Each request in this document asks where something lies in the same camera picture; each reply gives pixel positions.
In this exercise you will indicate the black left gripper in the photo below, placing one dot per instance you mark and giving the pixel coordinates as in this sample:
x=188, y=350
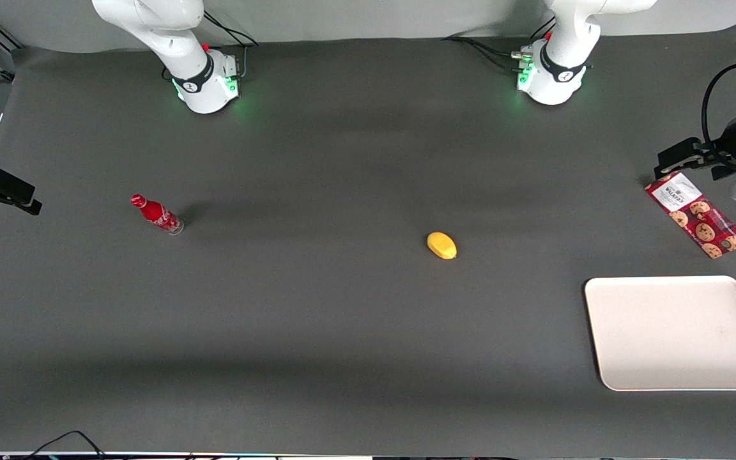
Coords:
x=731, y=142

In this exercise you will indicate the red cookie box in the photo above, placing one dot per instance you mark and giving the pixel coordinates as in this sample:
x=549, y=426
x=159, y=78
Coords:
x=699, y=216

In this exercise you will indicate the white rectangular tray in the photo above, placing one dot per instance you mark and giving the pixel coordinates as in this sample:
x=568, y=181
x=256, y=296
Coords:
x=674, y=332

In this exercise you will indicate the red cola bottle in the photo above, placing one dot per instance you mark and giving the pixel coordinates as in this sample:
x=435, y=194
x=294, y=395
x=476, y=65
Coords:
x=156, y=214

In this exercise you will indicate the yellow lemon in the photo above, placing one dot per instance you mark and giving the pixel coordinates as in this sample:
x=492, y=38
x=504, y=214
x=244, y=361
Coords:
x=442, y=245

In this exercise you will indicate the dark grey table cover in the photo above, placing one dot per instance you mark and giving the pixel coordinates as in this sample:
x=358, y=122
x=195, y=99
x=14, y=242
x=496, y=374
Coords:
x=317, y=319

